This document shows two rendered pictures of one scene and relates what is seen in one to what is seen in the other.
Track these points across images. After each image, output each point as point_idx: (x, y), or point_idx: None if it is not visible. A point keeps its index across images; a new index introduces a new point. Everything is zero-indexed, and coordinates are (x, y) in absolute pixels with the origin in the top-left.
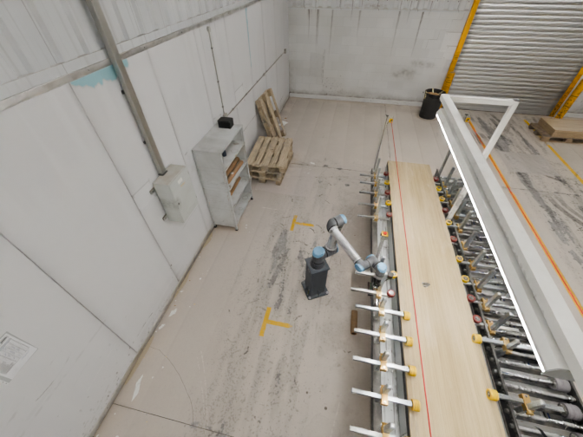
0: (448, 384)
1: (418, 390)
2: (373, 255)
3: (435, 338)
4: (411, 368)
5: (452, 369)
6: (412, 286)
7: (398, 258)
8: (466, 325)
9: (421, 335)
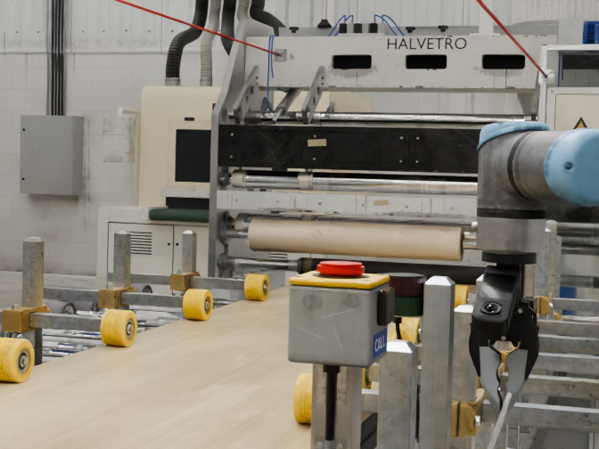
0: (246, 357)
1: None
2: (571, 134)
3: (199, 392)
4: (389, 333)
5: (201, 365)
6: None
7: None
8: None
9: (266, 398)
